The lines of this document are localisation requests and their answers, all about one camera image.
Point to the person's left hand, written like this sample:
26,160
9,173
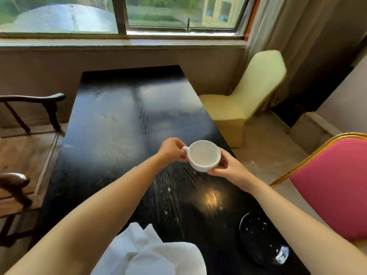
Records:
169,149

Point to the person's right hand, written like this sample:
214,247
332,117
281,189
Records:
233,168

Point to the person's left fingers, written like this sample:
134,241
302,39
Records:
180,150

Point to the person's right thumb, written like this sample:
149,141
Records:
224,154

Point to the white ceramic cup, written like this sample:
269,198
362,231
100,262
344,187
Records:
203,156

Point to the person's right forearm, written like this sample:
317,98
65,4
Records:
304,229

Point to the person's left forearm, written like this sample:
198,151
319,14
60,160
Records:
86,220

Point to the black wooden table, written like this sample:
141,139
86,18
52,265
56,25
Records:
149,157

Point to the yellow covered chair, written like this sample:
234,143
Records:
243,100

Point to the black saucer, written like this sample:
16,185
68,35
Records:
262,240

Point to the white cloth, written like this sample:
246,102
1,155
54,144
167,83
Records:
149,253

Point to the beige curtain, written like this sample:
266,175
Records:
304,45

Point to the dark wooden armchair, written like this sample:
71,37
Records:
20,157

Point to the pink chair with gold frame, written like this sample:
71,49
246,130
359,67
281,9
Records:
332,186

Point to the window with dark frame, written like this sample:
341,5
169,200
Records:
123,15

